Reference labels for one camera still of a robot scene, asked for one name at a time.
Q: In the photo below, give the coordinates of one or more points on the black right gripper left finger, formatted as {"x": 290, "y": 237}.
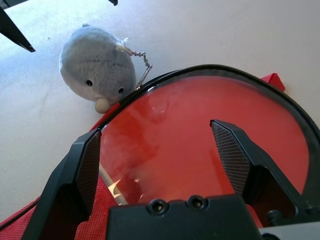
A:
{"x": 67, "y": 180}

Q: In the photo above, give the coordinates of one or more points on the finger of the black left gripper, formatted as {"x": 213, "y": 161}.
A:
{"x": 113, "y": 2}
{"x": 12, "y": 30}

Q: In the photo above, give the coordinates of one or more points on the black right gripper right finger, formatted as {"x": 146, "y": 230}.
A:
{"x": 240, "y": 160}

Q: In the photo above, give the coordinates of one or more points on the red black paddle case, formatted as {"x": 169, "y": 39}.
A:
{"x": 105, "y": 207}

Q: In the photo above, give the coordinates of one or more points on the red ping-pong paddle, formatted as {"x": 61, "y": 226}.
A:
{"x": 180, "y": 120}

